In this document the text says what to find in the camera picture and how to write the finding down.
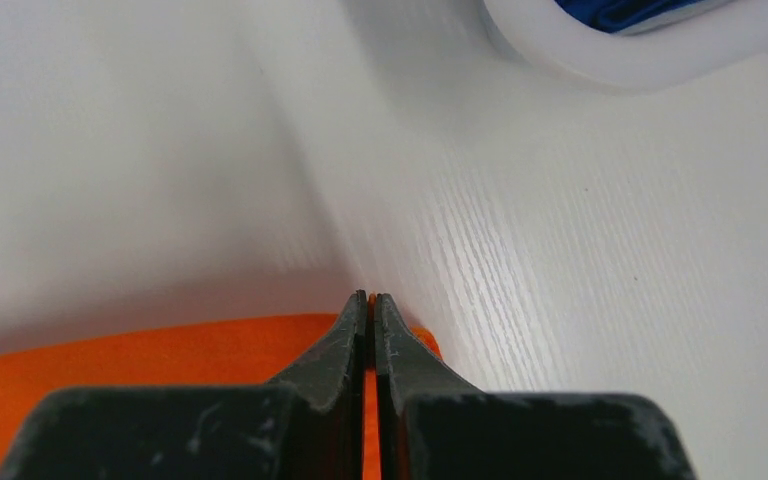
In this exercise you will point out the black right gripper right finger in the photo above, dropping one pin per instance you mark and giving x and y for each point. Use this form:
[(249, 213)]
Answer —
[(433, 424)]

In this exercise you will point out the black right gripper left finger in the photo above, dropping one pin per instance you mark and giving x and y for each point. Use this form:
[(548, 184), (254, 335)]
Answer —
[(306, 422)]

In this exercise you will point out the orange t shirt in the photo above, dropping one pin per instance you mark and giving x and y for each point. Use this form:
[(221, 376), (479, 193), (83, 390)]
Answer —
[(220, 353)]

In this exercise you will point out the white plastic laundry basket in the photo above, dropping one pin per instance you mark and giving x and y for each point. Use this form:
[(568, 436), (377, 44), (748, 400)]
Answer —
[(541, 34)]

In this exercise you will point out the blue t shirt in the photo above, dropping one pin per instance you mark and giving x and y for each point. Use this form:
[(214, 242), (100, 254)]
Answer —
[(611, 16)]

